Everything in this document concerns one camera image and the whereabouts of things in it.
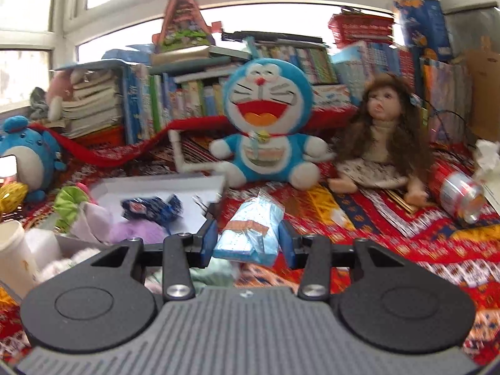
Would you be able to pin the blue round plush toy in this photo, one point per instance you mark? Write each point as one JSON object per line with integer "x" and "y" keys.
{"x": 35, "y": 144}

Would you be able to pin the blue cat plush toy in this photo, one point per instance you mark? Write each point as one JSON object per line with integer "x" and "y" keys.
{"x": 269, "y": 86}

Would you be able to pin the pink scrunchie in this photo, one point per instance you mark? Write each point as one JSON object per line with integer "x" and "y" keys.
{"x": 84, "y": 187}

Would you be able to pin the grey knitted toy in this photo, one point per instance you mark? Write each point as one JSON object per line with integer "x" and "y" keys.
{"x": 39, "y": 103}

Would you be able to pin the grey cardboard box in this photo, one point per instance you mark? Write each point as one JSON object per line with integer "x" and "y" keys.
{"x": 187, "y": 207}

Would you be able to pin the green checked cloth cap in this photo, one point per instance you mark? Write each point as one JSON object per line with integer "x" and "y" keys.
{"x": 215, "y": 277}

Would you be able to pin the pale banded tissue packet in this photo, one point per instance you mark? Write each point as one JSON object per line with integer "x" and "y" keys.
{"x": 250, "y": 230}

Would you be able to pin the blue floral scrunchie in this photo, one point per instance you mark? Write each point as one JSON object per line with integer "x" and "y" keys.
{"x": 150, "y": 207}

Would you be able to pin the brown-haired doll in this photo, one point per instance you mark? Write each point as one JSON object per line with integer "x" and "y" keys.
{"x": 386, "y": 101}

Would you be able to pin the pink plush toy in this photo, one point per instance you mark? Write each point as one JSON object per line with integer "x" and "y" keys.
{"x": 58, "y": 90}

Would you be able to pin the row of upright books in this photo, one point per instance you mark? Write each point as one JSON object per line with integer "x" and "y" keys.
{"x": 187, "y": 97}

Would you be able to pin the smartphone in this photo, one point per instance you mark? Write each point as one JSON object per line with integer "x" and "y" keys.
{"x": 8, "y": 166}

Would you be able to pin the stack of flat books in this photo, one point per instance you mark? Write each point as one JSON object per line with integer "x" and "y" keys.
{"x": 93, "y": 101}

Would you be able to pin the yellow spotted shiny pouch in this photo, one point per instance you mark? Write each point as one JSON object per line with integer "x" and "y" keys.
{"x": 11, "y": 197}

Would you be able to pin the white fluffy plush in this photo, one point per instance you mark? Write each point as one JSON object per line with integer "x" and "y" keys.
{"x": 58, "y": 267}

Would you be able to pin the purple fluffy scrunchie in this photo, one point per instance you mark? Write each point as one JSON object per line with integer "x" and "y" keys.
{"x": 132, "y": 230}

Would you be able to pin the green scrunchie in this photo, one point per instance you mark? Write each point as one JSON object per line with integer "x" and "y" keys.
{"x": 66, "y": 205}

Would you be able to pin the white crumpled tissue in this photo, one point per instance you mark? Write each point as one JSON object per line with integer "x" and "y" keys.
{"x": 486, "y": 156}

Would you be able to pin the red plastic crate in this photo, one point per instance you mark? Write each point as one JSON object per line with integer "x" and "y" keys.
{"x": 101, "y": 136}

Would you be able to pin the white paper cup with drawing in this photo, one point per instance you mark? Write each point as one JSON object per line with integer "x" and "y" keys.
{"x": 15, "y": 258}

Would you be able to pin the white plastic pipe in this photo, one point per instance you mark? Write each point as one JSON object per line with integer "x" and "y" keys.
{"x": 177, "y": 152}

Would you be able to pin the triangular printed box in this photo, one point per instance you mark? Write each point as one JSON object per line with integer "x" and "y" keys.
{"x": 183, "y": 19}

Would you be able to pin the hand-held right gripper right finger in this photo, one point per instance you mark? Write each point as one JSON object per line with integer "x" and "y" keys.
{"x": 285, "y": 242}

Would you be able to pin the red foil can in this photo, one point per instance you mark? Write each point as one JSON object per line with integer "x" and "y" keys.
{"x": 457, "y": 191}

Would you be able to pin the blue printed carton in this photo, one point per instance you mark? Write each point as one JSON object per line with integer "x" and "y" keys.
{"x": 425, "y": 27}

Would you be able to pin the brown cardboard box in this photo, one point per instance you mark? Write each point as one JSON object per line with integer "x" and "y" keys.
{"x": 484, "y": 90}

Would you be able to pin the white rolled sock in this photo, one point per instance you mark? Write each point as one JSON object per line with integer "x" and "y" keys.
{"x": 95, "y": 218}

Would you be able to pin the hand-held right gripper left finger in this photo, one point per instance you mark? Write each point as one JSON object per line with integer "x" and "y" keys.
{"x": 209, "y": 242}

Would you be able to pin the red patterned blanket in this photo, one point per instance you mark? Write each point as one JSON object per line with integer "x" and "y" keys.
{"x": 390, "y": 234}

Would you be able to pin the red mesh basket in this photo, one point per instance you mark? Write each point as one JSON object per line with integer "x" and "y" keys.
{"x": 359, "y": 29}

